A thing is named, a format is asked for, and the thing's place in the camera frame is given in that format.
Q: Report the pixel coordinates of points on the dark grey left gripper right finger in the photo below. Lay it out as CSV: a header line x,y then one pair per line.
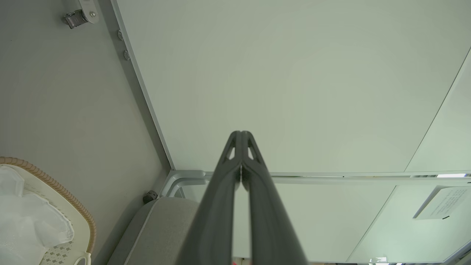
x,y
266,213

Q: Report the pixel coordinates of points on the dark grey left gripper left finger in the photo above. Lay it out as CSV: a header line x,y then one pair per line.
x,y
217,206

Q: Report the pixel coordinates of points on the white basket with wicker rim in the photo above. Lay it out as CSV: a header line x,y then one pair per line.
x,y
73,217

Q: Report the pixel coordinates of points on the small black caster wheel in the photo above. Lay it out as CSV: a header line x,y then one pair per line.
x,y
150,196

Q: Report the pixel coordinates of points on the small grey panel bolt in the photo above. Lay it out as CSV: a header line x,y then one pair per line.
x,y
120,35
126,55

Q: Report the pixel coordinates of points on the white paper notice sheet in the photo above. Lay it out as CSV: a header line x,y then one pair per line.
x,y
445,202

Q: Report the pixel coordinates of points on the white sheer garment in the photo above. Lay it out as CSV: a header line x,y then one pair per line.
x,y
25,217

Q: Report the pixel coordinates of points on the metal caster wheel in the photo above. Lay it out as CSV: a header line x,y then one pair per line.
x,y
82,13

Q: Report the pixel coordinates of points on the grey metal partition frame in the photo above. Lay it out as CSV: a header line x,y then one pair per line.
x,y
184,177

